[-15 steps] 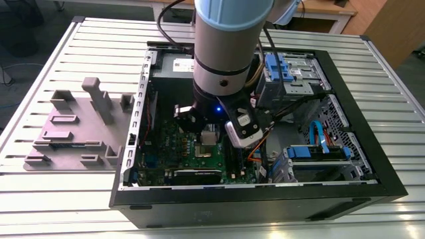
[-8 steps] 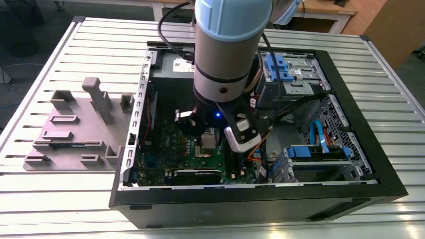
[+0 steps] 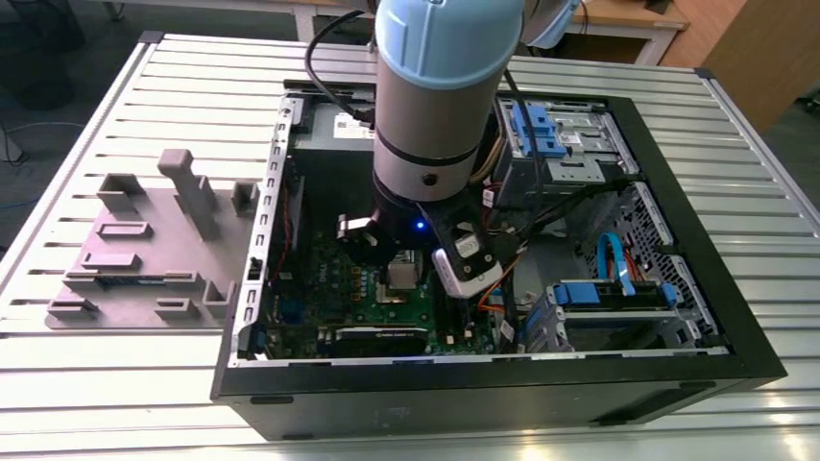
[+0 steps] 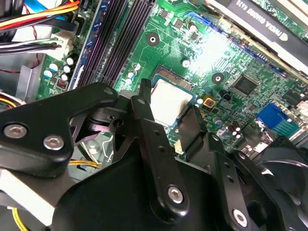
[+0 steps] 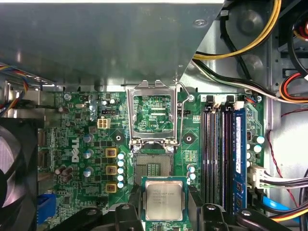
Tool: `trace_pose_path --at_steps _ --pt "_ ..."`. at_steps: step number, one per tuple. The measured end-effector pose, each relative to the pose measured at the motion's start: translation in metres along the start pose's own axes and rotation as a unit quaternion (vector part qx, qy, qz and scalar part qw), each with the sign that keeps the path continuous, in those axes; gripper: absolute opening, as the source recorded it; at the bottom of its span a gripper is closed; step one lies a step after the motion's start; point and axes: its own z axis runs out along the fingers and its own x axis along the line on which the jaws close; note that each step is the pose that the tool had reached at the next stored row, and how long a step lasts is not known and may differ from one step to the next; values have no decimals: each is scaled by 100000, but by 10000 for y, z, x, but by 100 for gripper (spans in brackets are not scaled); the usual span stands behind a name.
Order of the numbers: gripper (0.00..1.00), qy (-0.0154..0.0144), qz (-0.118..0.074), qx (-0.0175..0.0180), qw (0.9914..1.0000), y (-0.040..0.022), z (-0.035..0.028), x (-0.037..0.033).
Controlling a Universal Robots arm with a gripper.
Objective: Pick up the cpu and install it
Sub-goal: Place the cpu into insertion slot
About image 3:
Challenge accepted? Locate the silver CPU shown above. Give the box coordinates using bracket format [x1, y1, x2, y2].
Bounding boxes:
[382, 262, 422, 292]

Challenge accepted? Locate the grey power supply unit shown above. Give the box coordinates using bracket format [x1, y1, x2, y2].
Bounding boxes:
[290, 101, 380, 234]

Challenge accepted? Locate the green motherboard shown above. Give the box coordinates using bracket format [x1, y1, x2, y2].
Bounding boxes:
[258, 225, 501, 359]

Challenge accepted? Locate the black graphics card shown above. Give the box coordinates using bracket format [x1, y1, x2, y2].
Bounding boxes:
[317, 326, 432, 358]

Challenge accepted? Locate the blue drive bay latch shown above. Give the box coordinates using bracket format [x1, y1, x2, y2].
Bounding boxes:
[509, 104, 572, 158]

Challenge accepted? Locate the hard disk in blue carrier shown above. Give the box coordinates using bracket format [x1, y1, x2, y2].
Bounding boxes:
[550, 279, 680, 311]

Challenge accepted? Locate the metal drive bay cage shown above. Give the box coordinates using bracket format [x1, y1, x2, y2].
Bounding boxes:
[496, 100, 641, 208]

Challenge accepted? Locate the black PC case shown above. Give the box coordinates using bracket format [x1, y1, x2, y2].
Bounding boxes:
[209, 79, 788, 442]

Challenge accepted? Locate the grey parts rack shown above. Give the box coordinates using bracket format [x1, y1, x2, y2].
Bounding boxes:
[44, 148, 261, 332]

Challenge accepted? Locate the metal disk bay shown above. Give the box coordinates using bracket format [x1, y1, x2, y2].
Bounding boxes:
[542, 282, 729, 355]

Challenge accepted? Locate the green RAM stick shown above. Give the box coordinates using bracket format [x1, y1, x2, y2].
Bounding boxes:
[94, 275, 169, 287]

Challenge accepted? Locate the wooden desk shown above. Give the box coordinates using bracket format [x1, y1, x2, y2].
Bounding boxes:
[573, 0, 692, 66]

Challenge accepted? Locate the black office chair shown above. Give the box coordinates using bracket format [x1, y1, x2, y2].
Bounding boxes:
[0, 0, 88, 110]

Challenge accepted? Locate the wooden cabinet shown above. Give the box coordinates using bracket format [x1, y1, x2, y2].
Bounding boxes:
[662, 0, 820, 136]

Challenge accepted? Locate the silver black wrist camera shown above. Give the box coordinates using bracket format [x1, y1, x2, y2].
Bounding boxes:
[336, 213, 377, 244]

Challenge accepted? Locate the orange wire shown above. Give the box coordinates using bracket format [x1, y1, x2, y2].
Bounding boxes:
[477, 276, 514, 314]

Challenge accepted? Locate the black cable bundle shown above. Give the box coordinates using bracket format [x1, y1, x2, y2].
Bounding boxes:
[502, 180, 633, 270]

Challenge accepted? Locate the straight blue wire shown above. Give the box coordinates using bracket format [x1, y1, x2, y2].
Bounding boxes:
[516, 306, 545, 354]

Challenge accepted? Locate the thin black camera cable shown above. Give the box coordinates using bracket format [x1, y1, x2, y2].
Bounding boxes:
[501, 66, 553, 193]

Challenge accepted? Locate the curved blue flat wire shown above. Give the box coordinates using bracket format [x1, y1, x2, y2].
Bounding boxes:
[594, 232, 640, 297]

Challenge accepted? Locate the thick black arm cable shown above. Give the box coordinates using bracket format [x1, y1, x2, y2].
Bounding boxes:
[304, 9, 380, 131]

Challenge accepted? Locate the white desk frame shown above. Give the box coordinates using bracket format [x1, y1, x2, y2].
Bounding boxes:
[98, 0, 378, 45]

